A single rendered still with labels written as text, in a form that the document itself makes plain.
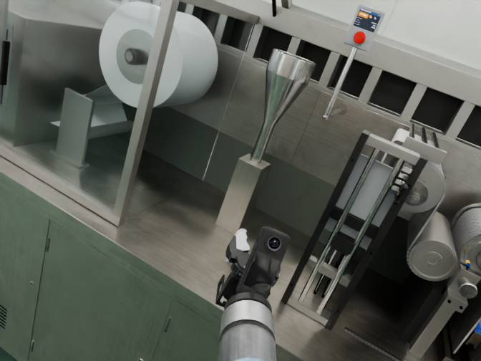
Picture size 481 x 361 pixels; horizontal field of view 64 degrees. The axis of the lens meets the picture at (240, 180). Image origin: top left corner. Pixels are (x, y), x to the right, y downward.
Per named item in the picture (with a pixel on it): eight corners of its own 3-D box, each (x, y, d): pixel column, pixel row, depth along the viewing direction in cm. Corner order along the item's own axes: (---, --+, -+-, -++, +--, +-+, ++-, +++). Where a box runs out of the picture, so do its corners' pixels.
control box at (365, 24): (342, 42, 100) (358, 2, 96) (343, 43, 106) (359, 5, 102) (368, 51, 99) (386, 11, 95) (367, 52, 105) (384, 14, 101)
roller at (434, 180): (377, 198, 108) (401, 153, 102) (384, 177, 130) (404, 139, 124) (426, 221, 104) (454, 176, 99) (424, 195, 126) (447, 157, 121)
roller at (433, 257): (400, 266, 109) (421, 232, 104) (403, 233, 131) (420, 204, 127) (442, 289, 106) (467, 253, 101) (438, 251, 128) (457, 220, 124)
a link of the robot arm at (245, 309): (234, 311, 50) (289, 333, 51) (235, 288, 54) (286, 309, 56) (210, 349, 53) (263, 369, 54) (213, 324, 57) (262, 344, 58)
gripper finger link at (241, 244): (218, 243, 76) (222, 275, 68) (231, 220, 74) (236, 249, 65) (232, 248, 77) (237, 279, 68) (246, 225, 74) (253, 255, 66)
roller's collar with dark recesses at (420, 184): (396, 199, 100) (408, 177, 98) (396, 193, 105) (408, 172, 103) (420, 210, 98) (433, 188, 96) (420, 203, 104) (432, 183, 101)
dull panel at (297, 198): (8, 79, 201) (13, 32, 192) (15, 79, 204) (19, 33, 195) (434, 303, 140) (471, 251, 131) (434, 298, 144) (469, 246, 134)
